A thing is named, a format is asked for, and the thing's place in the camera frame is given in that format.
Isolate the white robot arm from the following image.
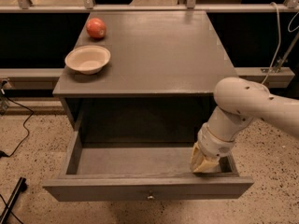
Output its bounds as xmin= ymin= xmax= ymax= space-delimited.
xmin=190 ymin=77 xmax=299 ymax=173

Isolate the black metal stand leg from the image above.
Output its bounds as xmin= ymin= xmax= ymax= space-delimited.
xmin=0 ymin=177 xmax=27 ymax=224

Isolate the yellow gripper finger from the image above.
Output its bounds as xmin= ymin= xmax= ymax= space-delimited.
xmin=190 ymin=143 xmax=201 ymax=172
xmin=192 ymin=159 xmax=219 ymax=173

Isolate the black floor cable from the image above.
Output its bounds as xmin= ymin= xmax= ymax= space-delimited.
xmin=0 ymin=89 xmax=35 ymax=159

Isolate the white paper bowl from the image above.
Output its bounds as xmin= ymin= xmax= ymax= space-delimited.
xmin=64 ymin=46 xmax=111 ymax=75

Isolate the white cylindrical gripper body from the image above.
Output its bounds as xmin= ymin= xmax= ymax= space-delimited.
xmin=197 ymin=122 xmax=237 ymax=159

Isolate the metal railing frame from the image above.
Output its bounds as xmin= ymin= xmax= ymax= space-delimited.
xmin=0 ymin=0 xmax=299 ymax=91

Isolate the white cable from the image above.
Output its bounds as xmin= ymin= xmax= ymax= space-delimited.
xmin=261 ymin=2 xmax=283 ymax=86

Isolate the red orange round fruit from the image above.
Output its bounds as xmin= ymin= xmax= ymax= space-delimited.
xmin=86 ymin=18 xmax=107 ymax=39

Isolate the grey top drawer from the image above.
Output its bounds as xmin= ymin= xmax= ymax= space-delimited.
xmin=42 ymin=109 xmax=255 ymax=203

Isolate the grey wooden drawer cabinet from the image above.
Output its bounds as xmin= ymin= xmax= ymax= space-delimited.
xmin=54 ymin=11 xmax=235 ymax=136

